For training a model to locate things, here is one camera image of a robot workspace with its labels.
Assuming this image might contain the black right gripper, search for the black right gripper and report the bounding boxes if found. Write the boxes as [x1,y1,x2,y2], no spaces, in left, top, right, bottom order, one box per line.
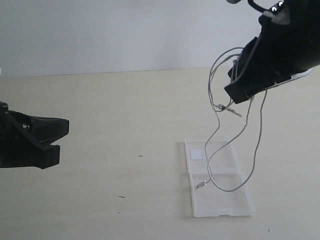
[224,0,320,104]

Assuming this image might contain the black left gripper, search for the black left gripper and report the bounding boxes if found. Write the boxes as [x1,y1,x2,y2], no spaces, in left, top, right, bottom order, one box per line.
[0,101,70,170]

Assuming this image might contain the white wired earphones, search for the white wired earphones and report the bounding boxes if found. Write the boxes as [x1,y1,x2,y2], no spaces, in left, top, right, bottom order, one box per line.
[194,46,268,193]

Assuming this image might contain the white sticker in case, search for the white sticker in case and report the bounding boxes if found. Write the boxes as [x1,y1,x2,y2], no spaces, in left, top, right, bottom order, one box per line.
[190,149,203,161]

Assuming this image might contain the clear plastic hinged case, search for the clear plastic hinged case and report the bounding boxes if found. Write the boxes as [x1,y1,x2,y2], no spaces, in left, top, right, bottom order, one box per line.
[176,138,256,218]

